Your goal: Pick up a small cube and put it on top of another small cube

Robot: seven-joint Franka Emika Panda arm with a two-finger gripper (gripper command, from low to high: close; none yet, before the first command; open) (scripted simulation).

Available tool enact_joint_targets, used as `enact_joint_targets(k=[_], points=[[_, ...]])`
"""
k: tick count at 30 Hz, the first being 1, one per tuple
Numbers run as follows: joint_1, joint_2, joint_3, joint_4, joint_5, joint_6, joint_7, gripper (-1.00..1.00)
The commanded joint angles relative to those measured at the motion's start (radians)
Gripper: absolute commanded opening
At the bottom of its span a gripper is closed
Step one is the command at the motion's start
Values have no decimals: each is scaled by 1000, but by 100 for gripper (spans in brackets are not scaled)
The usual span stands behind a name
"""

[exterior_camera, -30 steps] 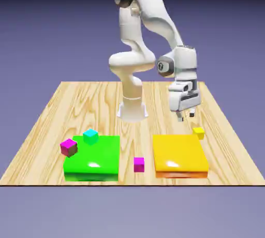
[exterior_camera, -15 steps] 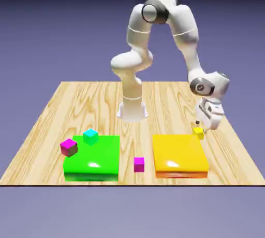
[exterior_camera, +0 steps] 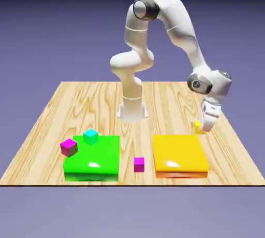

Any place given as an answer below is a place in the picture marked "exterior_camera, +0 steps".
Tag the small yellow cube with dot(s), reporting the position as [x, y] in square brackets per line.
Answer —
[197, 126]

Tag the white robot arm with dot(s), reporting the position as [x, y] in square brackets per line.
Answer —
[136, 70]

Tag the large orange box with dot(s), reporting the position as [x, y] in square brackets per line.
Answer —
[179, 155]

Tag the large green box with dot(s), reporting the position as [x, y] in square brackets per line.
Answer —
[95, 159]

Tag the small magenta cube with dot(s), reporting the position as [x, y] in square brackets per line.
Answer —
[68, 147]
[139, 164]

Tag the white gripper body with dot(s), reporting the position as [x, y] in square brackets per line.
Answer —
[209, 120]

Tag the small cyan cube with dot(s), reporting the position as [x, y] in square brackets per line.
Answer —
[90, 136]

